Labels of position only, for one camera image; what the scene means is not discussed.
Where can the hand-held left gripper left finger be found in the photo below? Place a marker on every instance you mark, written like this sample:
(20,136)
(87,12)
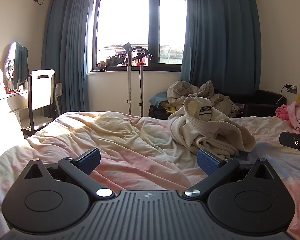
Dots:
(88,160)

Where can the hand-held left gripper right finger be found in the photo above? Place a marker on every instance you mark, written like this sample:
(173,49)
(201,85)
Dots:
(208,162)

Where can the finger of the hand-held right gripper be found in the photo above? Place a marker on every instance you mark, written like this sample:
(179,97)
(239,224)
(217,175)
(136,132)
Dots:
(290,138)

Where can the cream fleece-lined sweatshirt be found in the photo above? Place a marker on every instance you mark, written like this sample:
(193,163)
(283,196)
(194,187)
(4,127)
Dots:
(215,130)

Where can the pink printed clothing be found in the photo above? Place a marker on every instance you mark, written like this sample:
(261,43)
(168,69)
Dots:
(296,115)

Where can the bed with pink sheet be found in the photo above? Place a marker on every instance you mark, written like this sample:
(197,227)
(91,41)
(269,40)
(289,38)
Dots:
(130,140)

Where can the black sofa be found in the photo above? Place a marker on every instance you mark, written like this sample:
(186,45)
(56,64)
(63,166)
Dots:
(260,102)

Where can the white rack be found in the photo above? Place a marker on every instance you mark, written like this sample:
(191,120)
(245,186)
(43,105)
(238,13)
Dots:
(58,97)

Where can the beige crumpled bedding pile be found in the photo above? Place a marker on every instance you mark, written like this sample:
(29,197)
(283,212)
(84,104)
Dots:
(182,90)

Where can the blue pillow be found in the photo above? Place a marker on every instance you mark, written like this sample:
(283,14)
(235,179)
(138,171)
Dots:
(158,98)

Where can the white-backed black chair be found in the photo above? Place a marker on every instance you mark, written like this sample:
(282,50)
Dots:
(42,87)

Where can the garment steamer stand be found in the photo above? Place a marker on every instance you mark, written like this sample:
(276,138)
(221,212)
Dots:
(130,80)

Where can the white vanity table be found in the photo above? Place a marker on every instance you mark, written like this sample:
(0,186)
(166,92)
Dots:
(7,115)

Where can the blue curtain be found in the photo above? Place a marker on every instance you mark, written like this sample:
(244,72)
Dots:
(67,47)
(222,35)

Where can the white bottle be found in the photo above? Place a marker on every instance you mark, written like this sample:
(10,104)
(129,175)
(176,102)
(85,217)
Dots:
(0,78)

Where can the wavy-framed vanity mirror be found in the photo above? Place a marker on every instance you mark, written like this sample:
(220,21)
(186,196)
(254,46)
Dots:
(17,62)

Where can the dark-framed window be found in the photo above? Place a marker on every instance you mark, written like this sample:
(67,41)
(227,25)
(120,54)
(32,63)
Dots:
(122,15)

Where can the wall socket with plug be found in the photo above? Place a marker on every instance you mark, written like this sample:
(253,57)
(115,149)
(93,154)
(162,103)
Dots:
(291,88)

